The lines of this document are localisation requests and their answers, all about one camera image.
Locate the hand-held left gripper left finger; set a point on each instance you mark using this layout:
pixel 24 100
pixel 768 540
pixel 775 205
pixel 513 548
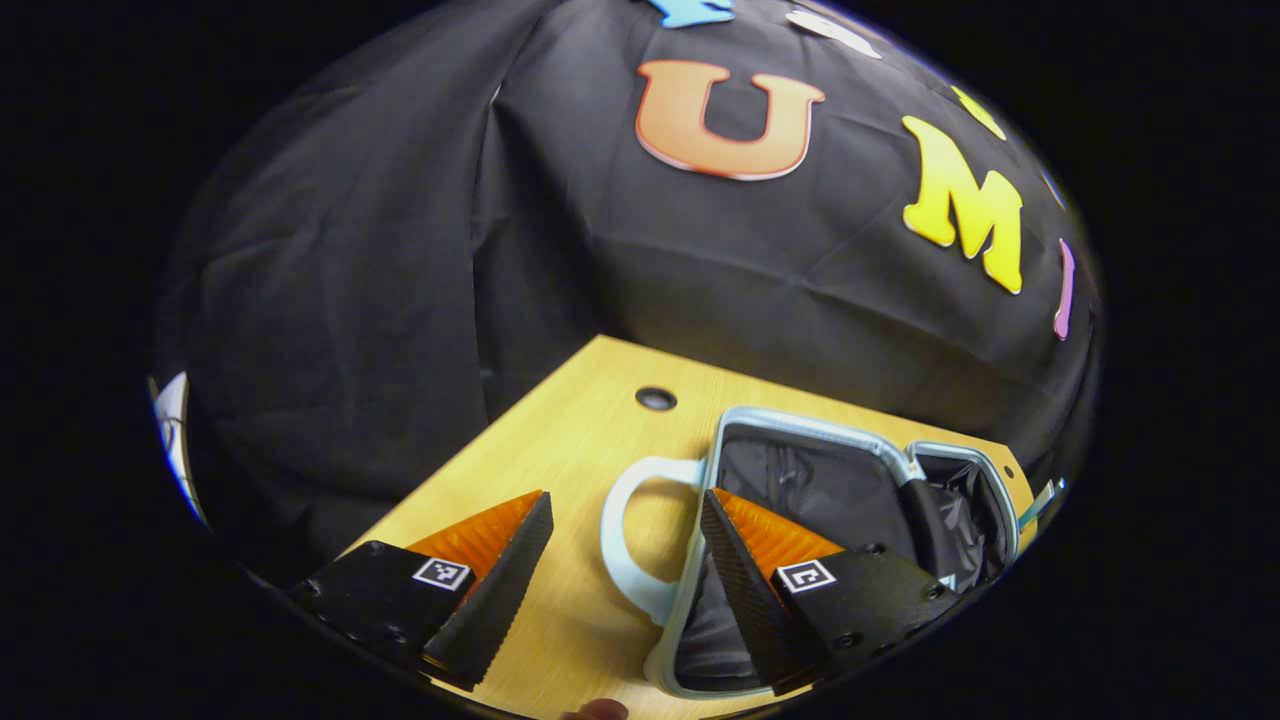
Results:
pixel 505 585

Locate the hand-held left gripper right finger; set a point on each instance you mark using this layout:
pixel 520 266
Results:
pixel 745 590

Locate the light blue suitcase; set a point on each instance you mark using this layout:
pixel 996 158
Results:
pixel 800 480

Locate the white sheet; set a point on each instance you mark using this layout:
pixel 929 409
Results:
pixel 175 440

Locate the black backdrop cloth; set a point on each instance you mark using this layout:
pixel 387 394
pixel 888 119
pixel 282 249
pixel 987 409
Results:
pixel 350 250

